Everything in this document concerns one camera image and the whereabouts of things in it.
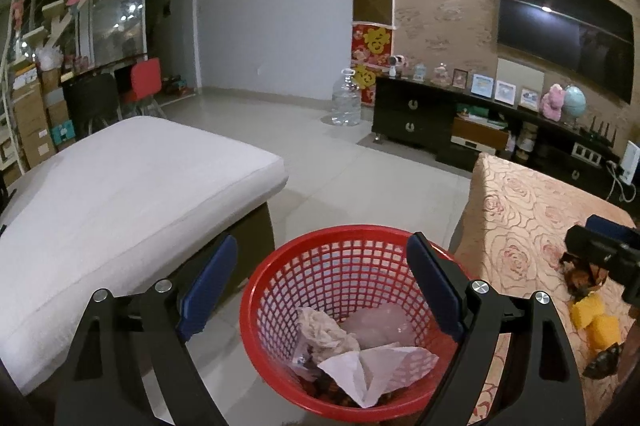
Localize stacked cardboard boxes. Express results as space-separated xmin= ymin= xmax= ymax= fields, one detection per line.
xmin=11 ymin=61 xmax=76 ymax=168

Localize red chair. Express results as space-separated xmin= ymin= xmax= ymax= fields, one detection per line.
xmin=120 ymin=58 xmax=166 ymax=117

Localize pink plush toy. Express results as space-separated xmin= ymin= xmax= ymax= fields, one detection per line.
xmin=539 ymin=84 xmax=565 ymax=122

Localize black plastic bag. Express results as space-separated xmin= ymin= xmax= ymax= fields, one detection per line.
xmin=582 ymin=342 xmax=623 ymax=380

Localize white tissue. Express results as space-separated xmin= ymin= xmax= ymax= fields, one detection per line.
xmin=298 ymin=307 xmax=360 ymax=364

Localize large clear water jug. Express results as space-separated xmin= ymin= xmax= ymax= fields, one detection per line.
xmin=331 ymin=69 xmax=361 ymax=126

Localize light blue globe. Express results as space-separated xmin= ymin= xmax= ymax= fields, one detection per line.
xmin=563 ymin=85 xmax=587 ymax=124

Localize rose pattern tablecloth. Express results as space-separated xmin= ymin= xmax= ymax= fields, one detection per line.
xmin=451 ymin=151 xmax=640 ymax=426

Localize black tv cabinet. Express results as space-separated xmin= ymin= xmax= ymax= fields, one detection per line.
xmin=372 ymin=76 xmax=639 ymax=213

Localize white cushioned sofa seat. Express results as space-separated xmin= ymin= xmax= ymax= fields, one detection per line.
xmin=1 ymin=116 xmax=288 ymax=392

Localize white router box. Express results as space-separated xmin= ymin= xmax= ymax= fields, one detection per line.
xmin=620 ymin=141 xmax=640 ymax=186

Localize yellow foam fruit net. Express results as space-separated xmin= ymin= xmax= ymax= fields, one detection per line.
xmin=570 ymin=292 xmax=605 ymax=330

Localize wall mounted black television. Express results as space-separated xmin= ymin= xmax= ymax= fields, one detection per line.
xmin=497 ymin=0 xmax=634 ymax=104

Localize blue framed picture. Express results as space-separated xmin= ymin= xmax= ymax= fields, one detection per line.
xmin=471 ymin=74 xmax=495 ymax=99

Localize clear cat print packet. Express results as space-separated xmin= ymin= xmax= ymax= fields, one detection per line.
xmin=288 ymin=333 xmax=322 ymax=383

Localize clear plastic bag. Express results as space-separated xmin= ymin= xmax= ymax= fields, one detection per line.
xmin=341 ymin=303 xmax=416 ymax=350

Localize brown paper bag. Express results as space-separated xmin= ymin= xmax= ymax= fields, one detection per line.
xmin=560 ymin=252 xmax=608 ymax=302

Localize white paper sheet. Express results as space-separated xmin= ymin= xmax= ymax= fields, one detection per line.
xmin=318 ymin=344 xmax=439 ymax=409

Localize red yellow festive poster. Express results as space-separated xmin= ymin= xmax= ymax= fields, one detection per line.
xmin=350 ymin=21 xmax=394 ymax=107

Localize red plastic mesh basket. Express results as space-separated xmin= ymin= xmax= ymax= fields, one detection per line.
xmin=238 ymin=223 xmax=474 ymax=423

